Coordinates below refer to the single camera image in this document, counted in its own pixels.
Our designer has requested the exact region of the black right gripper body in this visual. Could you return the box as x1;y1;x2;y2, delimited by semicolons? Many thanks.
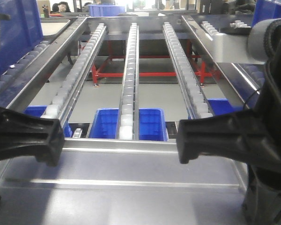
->
177;93;281;169

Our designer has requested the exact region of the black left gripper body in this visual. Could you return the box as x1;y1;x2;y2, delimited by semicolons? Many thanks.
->
0;107;65;166

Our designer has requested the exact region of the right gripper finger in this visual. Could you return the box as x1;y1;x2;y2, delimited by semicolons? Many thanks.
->
242;165;281;225

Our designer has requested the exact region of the ribbed silver metal tray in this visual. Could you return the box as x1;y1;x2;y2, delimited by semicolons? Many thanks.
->
0;139;245;225

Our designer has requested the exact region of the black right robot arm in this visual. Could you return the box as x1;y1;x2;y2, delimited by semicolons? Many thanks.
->
177;18;281;225

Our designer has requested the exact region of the grey tray far left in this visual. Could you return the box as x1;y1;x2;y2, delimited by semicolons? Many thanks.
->
41;19;70;38

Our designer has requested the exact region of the blue bin lower left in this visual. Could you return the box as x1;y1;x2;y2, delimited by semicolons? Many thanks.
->
24;105;73;137

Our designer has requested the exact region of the far left roller track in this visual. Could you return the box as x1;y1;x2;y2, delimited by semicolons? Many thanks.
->
0;40;49;91

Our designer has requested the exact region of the blue bin lower right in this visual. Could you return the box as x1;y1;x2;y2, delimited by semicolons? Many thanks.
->
187;97;244;118

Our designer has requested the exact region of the left white roller track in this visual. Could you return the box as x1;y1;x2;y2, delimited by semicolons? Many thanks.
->
41;23;107;126

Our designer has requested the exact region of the white roller track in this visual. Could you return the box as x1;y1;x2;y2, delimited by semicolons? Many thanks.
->
163;22;214;119
116;23;140;140
41;23;107;126

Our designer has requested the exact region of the far right roller track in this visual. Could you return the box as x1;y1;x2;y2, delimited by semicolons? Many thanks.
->
201;20;264;85

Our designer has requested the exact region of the right white roller track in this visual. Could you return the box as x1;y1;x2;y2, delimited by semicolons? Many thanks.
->
163;22;214;119

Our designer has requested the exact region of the large blue bin upper left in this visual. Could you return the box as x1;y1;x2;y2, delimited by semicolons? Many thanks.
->
0;0;43;75

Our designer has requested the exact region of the large blue bin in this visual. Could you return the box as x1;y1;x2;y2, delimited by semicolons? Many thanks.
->
0;0;43;75
251;0;281;27

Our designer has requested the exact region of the blue bin below centre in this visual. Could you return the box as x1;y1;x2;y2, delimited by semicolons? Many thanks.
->
89;108;168;141

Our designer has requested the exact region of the middle white roller track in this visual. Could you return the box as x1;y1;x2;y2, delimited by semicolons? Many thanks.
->
116;23;140;140

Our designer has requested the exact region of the large blue bin upper right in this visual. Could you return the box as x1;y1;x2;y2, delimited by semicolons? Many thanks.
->
251;0;281;27

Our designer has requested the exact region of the person in background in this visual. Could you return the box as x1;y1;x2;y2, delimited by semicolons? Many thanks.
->
51;1;71;14

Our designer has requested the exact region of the far blue bin background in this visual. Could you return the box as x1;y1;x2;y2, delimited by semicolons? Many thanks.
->
88;5;126;17

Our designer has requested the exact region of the steel divider rail right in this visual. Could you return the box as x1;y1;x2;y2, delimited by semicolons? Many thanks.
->
181;15;263;107

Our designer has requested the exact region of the steel divider rail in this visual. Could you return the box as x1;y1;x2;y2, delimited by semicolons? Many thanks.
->
1;18;87;112
181;15;263;107

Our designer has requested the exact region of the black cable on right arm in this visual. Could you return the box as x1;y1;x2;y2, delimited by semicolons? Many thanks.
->
242;89;263;111

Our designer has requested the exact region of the steel divider rail left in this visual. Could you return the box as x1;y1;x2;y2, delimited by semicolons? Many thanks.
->
1;18;87;112

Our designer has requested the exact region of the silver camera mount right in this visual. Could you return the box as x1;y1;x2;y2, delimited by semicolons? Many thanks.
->
211;18;281;64

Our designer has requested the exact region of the red metal floor frame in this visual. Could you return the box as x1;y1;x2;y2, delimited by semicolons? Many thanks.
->
91;39;222;85

